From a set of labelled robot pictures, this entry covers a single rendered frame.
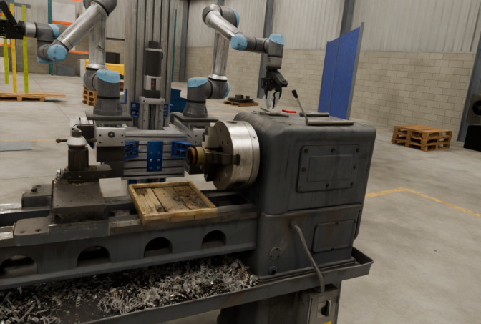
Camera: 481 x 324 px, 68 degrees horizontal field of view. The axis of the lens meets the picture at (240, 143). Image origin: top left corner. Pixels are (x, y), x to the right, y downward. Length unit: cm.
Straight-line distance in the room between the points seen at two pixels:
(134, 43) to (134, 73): 16
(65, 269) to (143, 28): 135
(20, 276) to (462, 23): 1187
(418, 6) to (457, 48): 188
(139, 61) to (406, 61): 1123
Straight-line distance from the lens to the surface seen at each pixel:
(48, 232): 135
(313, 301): 191
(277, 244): 169
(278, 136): 149
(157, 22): 224
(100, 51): 215
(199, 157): 154
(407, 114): 1267
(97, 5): 202
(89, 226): 134
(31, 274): 150
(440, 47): 1240
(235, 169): 149
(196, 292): 156
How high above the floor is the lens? 148
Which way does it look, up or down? 12 degrees down
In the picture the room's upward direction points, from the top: 5 degrees clockwise
